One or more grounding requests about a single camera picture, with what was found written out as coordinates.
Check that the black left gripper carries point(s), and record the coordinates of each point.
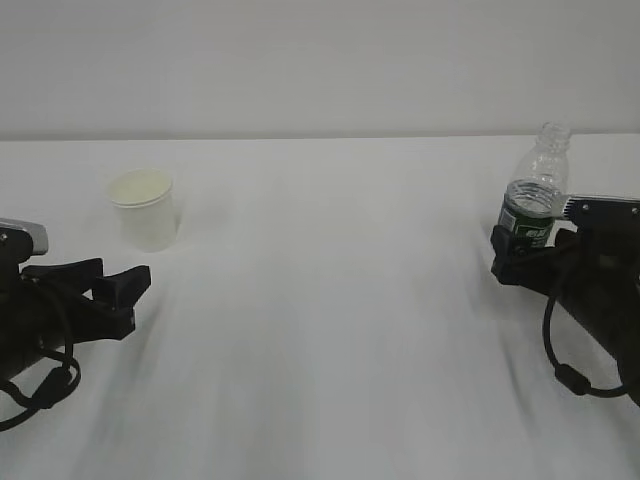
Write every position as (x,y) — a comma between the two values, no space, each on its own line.
(41,303)

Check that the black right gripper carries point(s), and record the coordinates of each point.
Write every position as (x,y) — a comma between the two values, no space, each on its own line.
(594,276)

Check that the clear green-label water bottle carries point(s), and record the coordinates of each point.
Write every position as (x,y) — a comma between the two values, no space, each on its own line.
(539,178)

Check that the white paper cup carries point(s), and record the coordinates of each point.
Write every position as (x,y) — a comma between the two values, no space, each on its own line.
(143,203)

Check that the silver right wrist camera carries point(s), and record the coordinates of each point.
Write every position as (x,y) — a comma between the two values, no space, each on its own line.
(600,206)

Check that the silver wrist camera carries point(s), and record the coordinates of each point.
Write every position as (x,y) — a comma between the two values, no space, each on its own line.
(600,206)
(37,233)

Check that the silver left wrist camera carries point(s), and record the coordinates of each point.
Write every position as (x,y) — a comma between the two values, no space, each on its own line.
(37,233)

